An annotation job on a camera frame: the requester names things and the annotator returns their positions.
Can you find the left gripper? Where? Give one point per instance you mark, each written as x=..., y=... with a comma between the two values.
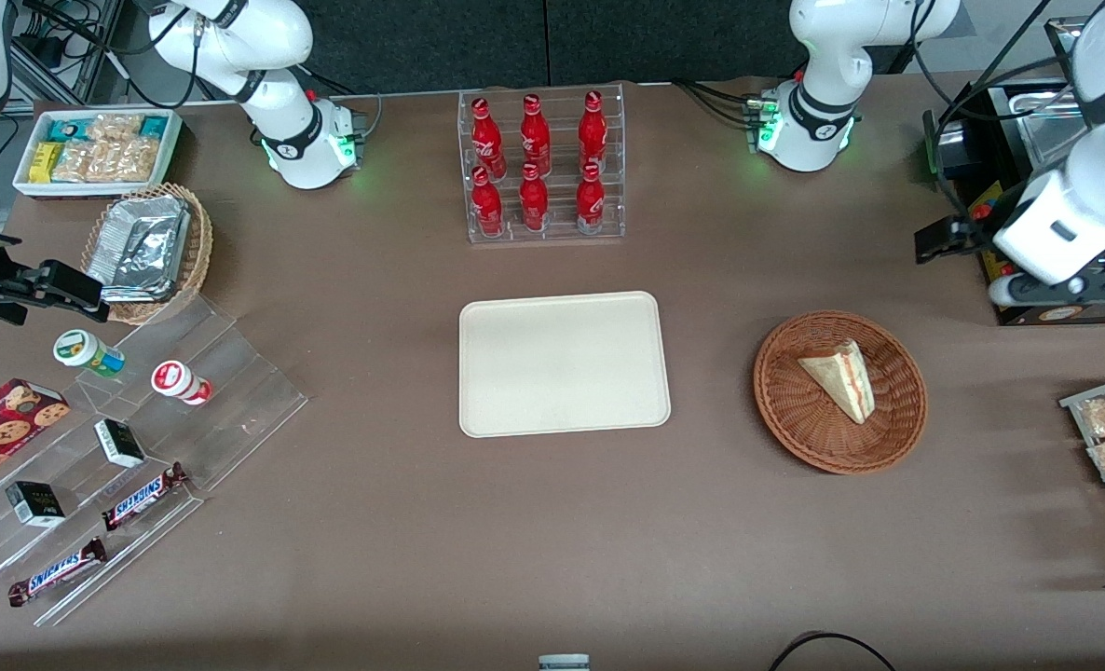
x=970, y=230

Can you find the triangular sandwich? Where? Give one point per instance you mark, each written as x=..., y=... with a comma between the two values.
x=846, y=382

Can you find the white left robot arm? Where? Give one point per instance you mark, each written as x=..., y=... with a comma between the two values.
x=823, y=56

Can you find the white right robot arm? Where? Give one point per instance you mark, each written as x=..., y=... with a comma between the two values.
x=301, y=140

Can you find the light wicker basket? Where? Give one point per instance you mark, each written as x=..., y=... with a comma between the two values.
x=198, y=252

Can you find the brown wicker basket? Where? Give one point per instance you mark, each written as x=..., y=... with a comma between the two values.
x=795, y=410

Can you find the beige plastic tray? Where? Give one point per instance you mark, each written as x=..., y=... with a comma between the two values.
x=562, y=363

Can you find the green lidded yogurt cup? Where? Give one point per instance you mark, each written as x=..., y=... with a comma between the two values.
x=82, y=350

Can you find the aluminium foil container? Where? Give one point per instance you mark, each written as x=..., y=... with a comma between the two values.
x=138, y=247

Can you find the black hot food display case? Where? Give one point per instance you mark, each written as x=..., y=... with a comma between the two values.
x=958, y=154

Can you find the white rectangular snack bin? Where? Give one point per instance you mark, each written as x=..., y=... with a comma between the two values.
x=96, y=189

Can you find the clear nut snack pack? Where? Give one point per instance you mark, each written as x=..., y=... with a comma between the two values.
x=115, y=128
x=131, y=160
x=77, y=163

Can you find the yellow snack bar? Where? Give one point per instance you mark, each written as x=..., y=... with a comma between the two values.
x=45, y=163

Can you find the steel food pan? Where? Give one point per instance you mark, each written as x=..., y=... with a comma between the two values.
x=1051, y=140

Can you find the red lidded yogurt cup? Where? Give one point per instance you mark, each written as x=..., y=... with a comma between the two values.
x=175, y=380

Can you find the red cookie box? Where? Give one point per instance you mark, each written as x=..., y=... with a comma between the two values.
x=3, y=433

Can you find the small black box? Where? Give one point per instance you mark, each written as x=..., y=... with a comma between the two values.
x=119, y=443
x=35, y=503

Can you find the teal snack packet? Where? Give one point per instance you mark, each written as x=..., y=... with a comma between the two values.
x=154, y=127
x=68, y=130

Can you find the clear acrylic stepped display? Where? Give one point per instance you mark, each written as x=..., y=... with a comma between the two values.
x=236, y=410

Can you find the snickers chocolate bar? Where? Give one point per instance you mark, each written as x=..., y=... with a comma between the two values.
x=57, y=571
x=143, y=497

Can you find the red cola bottle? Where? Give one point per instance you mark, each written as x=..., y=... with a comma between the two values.
x=487, y=210
x=591, y=205
x=535, y=140
x=534, y=205
x=593, y=130
x=487, y=140

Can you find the clear acrylic bottle rack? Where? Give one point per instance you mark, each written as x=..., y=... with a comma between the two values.
x=562, y=238

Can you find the small grey device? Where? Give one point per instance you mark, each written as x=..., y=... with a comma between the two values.
x=564, y=664

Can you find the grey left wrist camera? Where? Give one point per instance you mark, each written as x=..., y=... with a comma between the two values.
x=1074, y=289

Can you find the aluminium frame rail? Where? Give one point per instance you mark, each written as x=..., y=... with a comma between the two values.
x=49, y=75

